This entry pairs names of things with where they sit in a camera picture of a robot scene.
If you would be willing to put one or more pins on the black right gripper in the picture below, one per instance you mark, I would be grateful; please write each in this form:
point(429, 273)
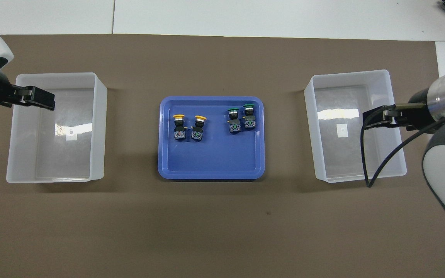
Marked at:
point(419, 117)

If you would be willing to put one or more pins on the green push button switch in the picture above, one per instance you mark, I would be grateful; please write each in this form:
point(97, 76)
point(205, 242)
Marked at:
point(234, 125)
point(249, 121)

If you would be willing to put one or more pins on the yellow push button switch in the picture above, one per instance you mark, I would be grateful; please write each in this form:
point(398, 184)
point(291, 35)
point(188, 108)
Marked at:
point(197, 133)
point(179, 133)

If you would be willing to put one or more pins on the small white paper label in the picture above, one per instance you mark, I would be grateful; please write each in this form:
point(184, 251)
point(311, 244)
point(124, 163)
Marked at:
point(342, 130)
point(70, 135)

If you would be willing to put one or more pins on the translucent white plastic box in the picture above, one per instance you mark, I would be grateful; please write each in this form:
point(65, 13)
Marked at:
point(52, 162)
point(346, 162)

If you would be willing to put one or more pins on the blue plastic tray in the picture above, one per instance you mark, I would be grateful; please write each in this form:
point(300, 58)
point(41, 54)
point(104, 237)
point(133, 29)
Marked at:
point(211, 158)

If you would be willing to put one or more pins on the brown table mat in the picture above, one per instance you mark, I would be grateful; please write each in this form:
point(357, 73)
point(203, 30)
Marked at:
point(222, 231)

